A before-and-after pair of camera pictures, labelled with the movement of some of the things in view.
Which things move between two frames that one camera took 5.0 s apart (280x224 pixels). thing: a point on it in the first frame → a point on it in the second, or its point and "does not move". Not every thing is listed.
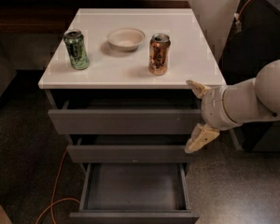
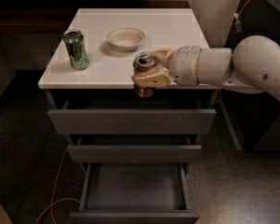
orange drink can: [159, 53] → [145, 63]
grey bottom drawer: [135, 193] does not move
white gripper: [213, 107] → [183, 64]
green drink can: [78, 56] does not move
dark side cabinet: [259, 34] does not move
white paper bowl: [125, 39] does not move
